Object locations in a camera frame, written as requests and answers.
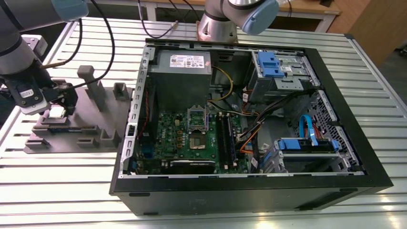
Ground silver CPU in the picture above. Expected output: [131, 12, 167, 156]
[49, 107, 68, 119]

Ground CPU socket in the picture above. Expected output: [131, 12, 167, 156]
[188, 131, 208, 150]

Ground grey parts rack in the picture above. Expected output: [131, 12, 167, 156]
[23, 65, 135, 155]

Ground grey power supply unit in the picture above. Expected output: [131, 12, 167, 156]
[148, 49, 213, 114]

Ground green motherboard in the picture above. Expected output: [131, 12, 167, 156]
[131, 104, 252, 175]

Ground metal socket cover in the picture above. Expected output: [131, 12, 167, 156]
[187, 107, 209, 133]

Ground black graphics card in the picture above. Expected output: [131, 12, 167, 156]
[160, 158, 217, 175]

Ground black RAM slot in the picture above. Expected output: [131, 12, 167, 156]
[223, 113, 233, 168]
[219, 113, 231, 168]
[216, 113, 227, 168]

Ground black PC case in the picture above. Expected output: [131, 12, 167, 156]
[108, 37, 394, 217]

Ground large blue drive latch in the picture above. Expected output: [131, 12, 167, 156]
[257, 51, 282, 70]

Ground small blue drive latch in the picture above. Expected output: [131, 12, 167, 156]
[263, 66, 286, 79]

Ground metal drive cage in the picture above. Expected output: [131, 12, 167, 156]
[247, 49, 322, 104]

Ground blue disk carrier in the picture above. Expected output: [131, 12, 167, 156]
[276, 138, 340, 154]

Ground metal disk bay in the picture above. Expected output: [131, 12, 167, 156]
[272, 137, 352, 174]

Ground wooden cabinet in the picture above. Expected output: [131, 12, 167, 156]
[327, 0, 407, 69]

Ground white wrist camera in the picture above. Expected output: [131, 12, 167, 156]
[8, 80, 53, 115]

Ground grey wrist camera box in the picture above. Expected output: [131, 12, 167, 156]
[20, 34, 49, 61]

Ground yellow wire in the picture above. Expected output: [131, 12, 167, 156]
[208, 65, 235, 103]

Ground wire bundle with white plug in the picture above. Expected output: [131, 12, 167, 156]
[236, 119, 265, 142]

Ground orange wires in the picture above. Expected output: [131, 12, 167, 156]
[237, 140, 257, 155]

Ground black cable bundle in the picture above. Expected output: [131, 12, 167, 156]
[251, 88, 322, 120]

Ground blue wire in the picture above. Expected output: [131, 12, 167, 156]
[298, 114, 319, 146]

